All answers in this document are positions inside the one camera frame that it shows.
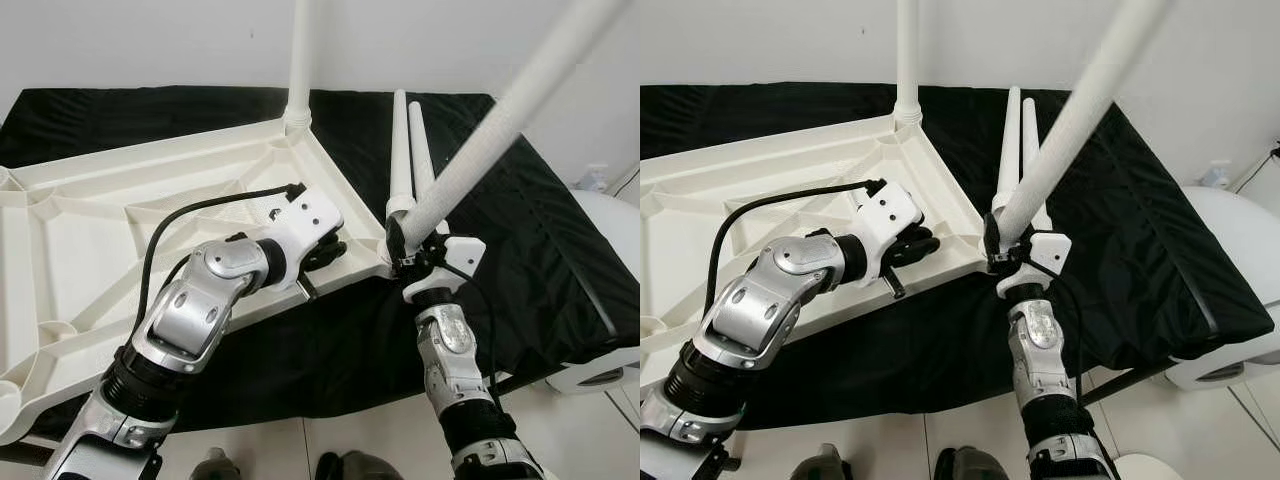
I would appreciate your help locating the white plastic table leg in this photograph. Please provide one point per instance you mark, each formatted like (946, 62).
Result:
(1090, 100)
(422, 160)
(907, 60)
(400, 150)
(1010, 150)
(520, 100)
(1030, 130)
(300, 60)

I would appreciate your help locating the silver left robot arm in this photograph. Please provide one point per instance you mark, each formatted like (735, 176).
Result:
(760, 300)
(190, 310)

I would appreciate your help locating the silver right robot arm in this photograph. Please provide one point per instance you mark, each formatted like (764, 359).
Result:
(1035, 340)
(450, 350)

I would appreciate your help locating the black tablecloth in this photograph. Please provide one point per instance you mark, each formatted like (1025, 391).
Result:
(540, 240)
(1150, 230)

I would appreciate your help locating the black metal table leg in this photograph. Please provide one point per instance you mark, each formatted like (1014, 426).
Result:
(25, 455)
(1130, 385)
(518, 381)

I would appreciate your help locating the white domed appliance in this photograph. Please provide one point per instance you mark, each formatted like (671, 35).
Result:
(610, 230)
(1240, 230)

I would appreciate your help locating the robot left leg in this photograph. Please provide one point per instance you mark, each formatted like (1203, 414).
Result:
(825, 465)
(215, 467)

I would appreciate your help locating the robot leg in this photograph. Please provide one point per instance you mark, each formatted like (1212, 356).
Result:
(215, 467)
(350, 467)
(825, 465)
(965, 465)

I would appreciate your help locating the robot right leg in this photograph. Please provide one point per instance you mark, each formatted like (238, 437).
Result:
(350, 467)
(965, 465)

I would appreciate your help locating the white round stool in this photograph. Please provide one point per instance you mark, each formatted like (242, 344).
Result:
(1145, 468)

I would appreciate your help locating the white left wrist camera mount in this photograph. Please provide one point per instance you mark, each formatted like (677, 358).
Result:
(890, 212)
(305, 215)

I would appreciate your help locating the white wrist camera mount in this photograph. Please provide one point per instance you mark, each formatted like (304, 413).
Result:
(455, 255)
(305, 215)
(890, 212)
(1045, 250)

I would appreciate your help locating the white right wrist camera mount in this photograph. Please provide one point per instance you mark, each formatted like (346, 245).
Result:
(455, 255)
(1045, 250)

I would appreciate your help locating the white wall socket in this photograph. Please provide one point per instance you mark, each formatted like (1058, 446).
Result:
(1215, 175)
(592, 178)

